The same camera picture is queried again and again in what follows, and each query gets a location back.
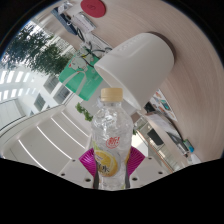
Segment colourful sticker sheet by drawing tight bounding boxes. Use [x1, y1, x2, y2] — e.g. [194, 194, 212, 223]
[153, 89, 178, 122]

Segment white cup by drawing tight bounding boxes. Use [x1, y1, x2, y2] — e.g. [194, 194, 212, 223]
[93, 32, 175, 111]

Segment flat round red coaster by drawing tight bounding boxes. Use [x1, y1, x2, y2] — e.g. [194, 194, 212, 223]
[80, 0, 107, 19]

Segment clear plastic drink bottle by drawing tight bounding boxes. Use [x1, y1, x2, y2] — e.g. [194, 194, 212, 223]
[90, 87, 134, 190]

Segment green plants on cabinet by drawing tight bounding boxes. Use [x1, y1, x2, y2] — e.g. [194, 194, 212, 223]
[75, 102, 94, 123]

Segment green tote bag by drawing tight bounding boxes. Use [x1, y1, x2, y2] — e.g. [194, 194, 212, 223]
[58, 53, 103, 102]

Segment green plant hedge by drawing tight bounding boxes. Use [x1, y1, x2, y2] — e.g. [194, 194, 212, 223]
[4, 31, 73, 76]

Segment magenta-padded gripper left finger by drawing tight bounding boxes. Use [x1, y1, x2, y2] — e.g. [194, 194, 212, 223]
[57, 148, 100, 190]

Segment white packet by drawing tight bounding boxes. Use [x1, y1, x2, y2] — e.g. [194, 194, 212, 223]
[71, 12, 98, 33]

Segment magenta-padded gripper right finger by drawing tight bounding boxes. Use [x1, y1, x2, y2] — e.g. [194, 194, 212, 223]
[124, 146, 168, 190]

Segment brown covered book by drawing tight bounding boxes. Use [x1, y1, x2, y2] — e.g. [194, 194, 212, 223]
[144, 111, 184, 151]

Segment small blue object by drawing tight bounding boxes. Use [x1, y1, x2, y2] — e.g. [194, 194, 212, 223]
[182, 139, 193, 153]

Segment black cable bundle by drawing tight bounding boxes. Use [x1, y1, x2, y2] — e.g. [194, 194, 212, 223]
[78, 41, 113, 59]

